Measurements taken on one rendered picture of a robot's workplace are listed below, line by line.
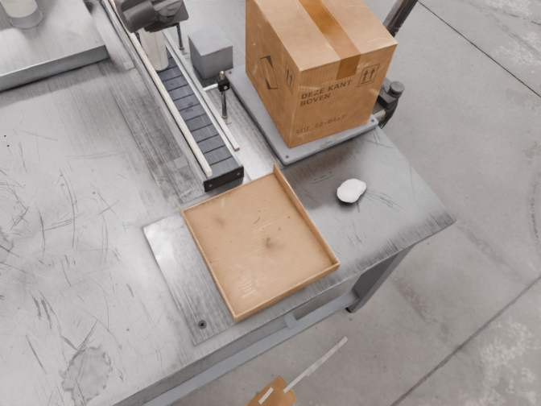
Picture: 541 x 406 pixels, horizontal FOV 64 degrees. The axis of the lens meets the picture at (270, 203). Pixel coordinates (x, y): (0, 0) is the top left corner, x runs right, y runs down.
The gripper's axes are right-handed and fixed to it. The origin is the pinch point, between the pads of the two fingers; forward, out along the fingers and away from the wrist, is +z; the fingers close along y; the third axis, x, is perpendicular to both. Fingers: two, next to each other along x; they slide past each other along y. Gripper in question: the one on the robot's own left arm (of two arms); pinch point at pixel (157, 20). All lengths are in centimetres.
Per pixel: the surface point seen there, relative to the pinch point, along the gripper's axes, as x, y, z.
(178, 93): 16.5, -0.3, 10.7
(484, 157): 93, -146, 61
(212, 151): 32.8, -0.2, -3.1
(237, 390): 122, 15, 36
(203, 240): 50, 11, -12
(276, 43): 14.5, -19.8, -16.3
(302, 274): 64, -5, -23
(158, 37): 2.0, -0.4, 8.7
